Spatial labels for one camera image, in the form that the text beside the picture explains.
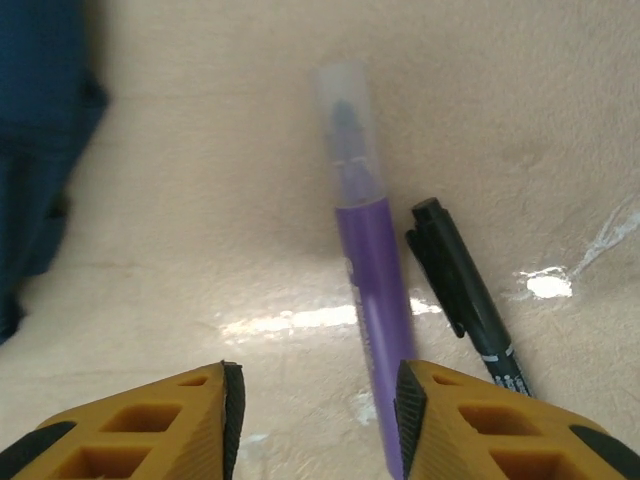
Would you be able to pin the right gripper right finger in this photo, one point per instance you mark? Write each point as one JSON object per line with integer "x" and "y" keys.
{"x": 450, "y": 440}

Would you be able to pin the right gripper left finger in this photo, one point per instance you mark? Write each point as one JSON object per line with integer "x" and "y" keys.
{"x": 195, "y": 425}

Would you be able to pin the purple highlighter pen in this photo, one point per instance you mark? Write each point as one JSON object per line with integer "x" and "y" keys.
{"x": 370, "y": 260}

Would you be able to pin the navy blue backpack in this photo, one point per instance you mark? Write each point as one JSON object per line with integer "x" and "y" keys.
{"x": 35, "y": 125}

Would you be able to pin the black marker pen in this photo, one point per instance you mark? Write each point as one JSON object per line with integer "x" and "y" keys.
{"x": 465, "y": 300}

